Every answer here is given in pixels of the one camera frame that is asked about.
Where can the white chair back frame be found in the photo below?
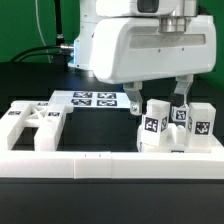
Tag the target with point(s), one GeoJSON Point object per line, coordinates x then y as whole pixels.
{"type": "Point", "coordinates": [47, 118]}

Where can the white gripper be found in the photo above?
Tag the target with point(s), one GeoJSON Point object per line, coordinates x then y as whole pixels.
{"type": "Point", "coordinates": [133, 49]}

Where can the white chair seat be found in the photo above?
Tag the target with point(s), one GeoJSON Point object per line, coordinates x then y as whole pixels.
{"type": "Point", "coordinates": [175, 143]}

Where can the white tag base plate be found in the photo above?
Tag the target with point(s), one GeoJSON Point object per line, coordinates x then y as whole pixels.
{"type": "Point", "coordinates": [91, 99]}

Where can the white U-shaped fence frame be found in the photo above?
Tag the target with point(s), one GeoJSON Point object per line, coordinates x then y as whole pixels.
{"type": "Point", "coordinates": [24, 162]}

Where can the white tagged cube right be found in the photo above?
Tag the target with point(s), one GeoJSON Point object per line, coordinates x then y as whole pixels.
{"type": "Point", "coordinates": [179, 114]}

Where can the black vertical pole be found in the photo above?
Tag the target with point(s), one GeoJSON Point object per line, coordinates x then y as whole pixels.
{"type": "Point", "coordinates": [58, 19]}

